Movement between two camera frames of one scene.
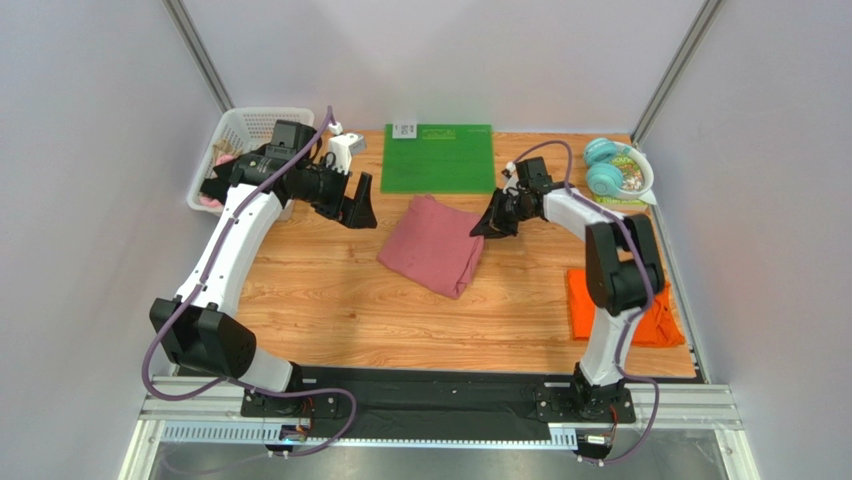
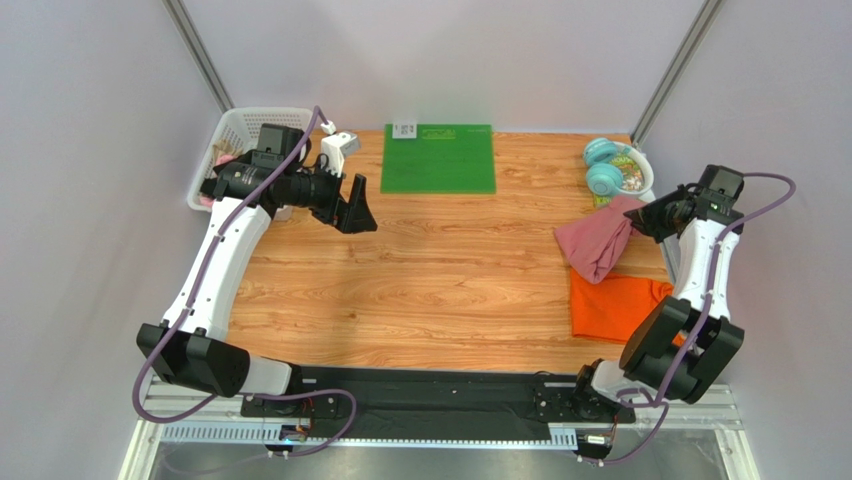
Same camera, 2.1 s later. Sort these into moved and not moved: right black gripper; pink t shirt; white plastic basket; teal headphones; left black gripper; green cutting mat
Moved: pink t shirt; right black gripper
Not moved: teal headphones; left black gripper; green cutting mat; white plastic basket
